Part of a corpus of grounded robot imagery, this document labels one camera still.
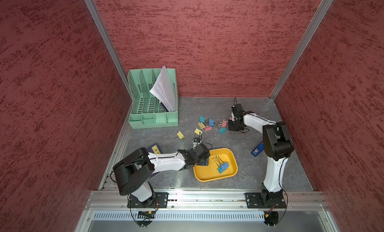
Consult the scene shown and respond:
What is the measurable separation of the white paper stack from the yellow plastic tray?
438 millimetres

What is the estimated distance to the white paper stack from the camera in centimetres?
92

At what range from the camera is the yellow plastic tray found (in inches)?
31.1
